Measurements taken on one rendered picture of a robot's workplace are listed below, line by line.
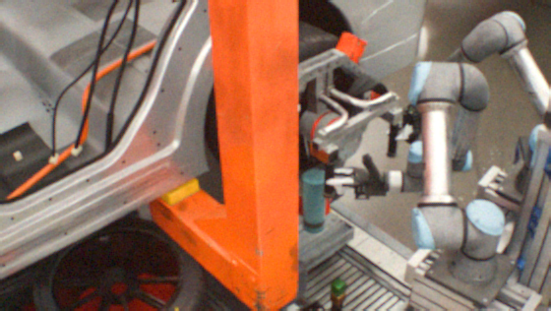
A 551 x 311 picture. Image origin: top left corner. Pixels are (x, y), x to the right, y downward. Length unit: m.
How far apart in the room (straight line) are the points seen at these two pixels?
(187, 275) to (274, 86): 0.96
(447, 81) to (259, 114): 0.55
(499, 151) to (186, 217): 2.17
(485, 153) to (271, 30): 2.50
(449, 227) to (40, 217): 1.25
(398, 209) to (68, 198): 1.85
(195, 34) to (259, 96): 0.58
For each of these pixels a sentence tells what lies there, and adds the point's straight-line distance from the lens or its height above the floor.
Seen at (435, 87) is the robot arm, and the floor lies 1.30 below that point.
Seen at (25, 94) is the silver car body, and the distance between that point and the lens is 2.81.
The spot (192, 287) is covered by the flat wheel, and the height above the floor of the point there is 0.50.
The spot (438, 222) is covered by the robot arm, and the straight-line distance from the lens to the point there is 1.80.
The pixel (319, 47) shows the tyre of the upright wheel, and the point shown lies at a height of 1.13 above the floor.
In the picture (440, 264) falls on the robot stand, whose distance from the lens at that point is 1.99.
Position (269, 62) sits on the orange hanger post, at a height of 1.46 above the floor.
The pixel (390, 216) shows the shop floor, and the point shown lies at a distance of 3.35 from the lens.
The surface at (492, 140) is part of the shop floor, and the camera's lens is 4.01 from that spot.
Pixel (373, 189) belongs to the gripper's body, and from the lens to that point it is 2.26.
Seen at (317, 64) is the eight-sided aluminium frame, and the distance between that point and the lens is 2.29.
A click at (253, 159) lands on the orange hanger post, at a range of 1.72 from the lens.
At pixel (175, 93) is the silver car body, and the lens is 2.19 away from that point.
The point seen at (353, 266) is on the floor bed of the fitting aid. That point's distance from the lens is 3.00.
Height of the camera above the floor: 2.23
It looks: 37 degrees down
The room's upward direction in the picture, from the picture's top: 1 degrees counter-clockwise
